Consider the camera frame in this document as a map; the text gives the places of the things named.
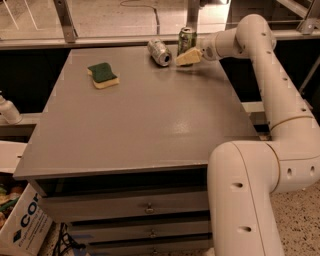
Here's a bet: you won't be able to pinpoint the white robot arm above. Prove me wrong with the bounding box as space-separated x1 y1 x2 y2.
175 14 320 256

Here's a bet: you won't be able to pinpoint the middle grey drawer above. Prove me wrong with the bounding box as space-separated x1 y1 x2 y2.
69 217 211 244

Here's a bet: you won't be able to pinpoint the silver 7up can lying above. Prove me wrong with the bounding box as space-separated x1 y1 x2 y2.
147 38 172 67

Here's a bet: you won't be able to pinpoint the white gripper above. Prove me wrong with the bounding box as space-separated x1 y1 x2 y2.
175 33 220 66

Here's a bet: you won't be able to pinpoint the bottom grey drawer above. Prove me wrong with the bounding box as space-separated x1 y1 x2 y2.
87 235 212 256

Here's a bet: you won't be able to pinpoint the white plastic bottle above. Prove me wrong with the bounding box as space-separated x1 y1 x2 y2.
0 91 22 124

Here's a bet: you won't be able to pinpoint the top grey drawer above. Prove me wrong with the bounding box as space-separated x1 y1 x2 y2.
40 191 209 223

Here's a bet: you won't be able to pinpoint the green yellow sponge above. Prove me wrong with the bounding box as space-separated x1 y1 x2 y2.
87 62 120 89

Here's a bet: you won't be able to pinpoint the grey drawer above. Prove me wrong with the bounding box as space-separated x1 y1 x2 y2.
69 217 211 244
87 235 212 256
40 191 209 223

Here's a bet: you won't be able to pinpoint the metal window rail frame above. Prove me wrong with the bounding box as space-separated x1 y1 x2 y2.
0 0 320 49

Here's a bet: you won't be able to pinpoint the grey drawer cabinet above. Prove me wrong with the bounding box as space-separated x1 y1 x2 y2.
13 43 271 256

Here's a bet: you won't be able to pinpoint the green soda can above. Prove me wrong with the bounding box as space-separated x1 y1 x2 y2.
177 27 197 56

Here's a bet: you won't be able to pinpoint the black cables on floor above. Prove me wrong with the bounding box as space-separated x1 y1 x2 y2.
51 222 88 256

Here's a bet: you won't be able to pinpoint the white cardboard box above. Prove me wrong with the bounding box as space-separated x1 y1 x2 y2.
0 173 52 256

